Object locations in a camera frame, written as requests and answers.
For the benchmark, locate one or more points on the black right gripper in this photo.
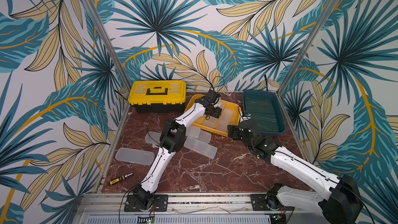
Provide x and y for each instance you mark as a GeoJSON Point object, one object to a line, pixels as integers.
{"type": "Point", "coordinates": [236, 131]}

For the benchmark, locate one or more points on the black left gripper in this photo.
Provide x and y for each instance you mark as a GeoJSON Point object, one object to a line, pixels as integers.
{"type": "Point", "coordinates": [217, 113]}

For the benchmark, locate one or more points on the yellow plastic tray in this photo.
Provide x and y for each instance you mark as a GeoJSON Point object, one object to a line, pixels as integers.
{"type": "Point", "coordinates": [234, 120]}

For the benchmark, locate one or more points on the teal plastic tray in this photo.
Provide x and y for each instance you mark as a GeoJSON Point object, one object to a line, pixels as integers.
{"type": "Point", "coordinates": [265, 111]}

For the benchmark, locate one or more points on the clear pencil case top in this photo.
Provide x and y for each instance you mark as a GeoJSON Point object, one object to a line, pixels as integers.
{"type": "Point", "coordinates": [193, 132]}

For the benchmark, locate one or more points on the yellow black toolbox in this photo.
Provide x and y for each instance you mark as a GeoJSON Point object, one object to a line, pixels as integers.
{"type": "Point", "coordinates": [158, 96]}

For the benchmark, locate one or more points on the clear pencil case labelled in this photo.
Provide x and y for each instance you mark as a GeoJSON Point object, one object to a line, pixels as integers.
{"type": "Point", "coordinates": [212, 119]}

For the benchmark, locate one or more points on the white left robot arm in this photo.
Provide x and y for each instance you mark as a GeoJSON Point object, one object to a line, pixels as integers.
{"type": "Point", "coordinates": [172, 140]}

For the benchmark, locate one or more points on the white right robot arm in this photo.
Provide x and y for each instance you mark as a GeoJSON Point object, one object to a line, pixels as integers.
{"type": "Point", "coordinates": [336, 198]}

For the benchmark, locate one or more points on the clear ribbed pencil case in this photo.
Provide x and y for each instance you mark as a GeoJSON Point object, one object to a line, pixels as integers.
{"type": "Point", "coordinates": [204, 137]}

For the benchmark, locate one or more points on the clear pencil case pink inside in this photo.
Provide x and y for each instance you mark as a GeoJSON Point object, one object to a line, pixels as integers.
{"type": "Point", "coordinates": [200, 147]}

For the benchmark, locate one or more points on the black yellow screwdriver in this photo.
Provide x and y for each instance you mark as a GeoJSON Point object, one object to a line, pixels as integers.
{"type": "Point", "coordinates": [120, 179]}

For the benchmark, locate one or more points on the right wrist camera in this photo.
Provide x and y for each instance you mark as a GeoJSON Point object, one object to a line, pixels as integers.
{"type": "Point", "coordinates": [245, 116]}

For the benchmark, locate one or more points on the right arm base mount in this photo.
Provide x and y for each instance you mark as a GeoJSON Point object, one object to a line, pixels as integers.
{"type": "Point", "coordinates": [266, 202]}

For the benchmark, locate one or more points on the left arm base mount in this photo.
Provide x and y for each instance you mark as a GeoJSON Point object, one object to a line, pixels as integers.
{"type": "Point", "coordinates": [157, 203]}

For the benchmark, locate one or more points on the aluminium front rail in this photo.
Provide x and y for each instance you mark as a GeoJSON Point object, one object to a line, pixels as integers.
{"type": "Point", "coordinates": [187, 208]}

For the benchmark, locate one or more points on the left aluminium frame post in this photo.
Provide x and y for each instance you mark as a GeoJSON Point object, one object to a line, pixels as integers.
{"type": "Point", "coordinates": [97, 22]}

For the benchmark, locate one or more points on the aluminium frame post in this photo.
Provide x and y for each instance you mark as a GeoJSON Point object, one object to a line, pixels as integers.
{"type": "Point", "coordinates": [97, 22]}
{"type": "Point", "coordinates": [329, 7]}

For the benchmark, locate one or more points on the right aluminium frame post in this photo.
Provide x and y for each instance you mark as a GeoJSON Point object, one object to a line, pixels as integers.
{"type": "Point", "coordinates": [329, 7]}

